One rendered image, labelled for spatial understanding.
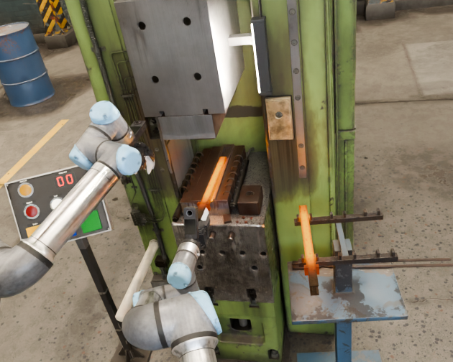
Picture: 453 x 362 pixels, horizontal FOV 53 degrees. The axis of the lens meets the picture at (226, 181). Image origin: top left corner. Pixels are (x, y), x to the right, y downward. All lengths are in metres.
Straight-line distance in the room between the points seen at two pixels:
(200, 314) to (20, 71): 5.27
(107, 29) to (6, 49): 4.39
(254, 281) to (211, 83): 0.88
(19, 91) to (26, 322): 3.72
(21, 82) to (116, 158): 5.04
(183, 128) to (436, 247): 1.91
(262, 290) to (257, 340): 0.40
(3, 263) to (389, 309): 1.24
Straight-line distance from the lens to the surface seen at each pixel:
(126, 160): 1.20
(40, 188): 1.89
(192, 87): 1.57
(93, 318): 2.92
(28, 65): 6.17
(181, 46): 1.52
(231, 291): 2.06
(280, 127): 1.71
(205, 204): 1.72
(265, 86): 1.63
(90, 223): 1.85
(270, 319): 2.18
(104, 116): 1.32
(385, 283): 1.83
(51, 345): 2.91
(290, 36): 1.60
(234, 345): 2.38
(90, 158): 1.30
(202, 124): 1.62
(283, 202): 1.93
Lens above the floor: 2.05
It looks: 34 degrees down
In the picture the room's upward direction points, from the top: 10 degrees counter-clockwise
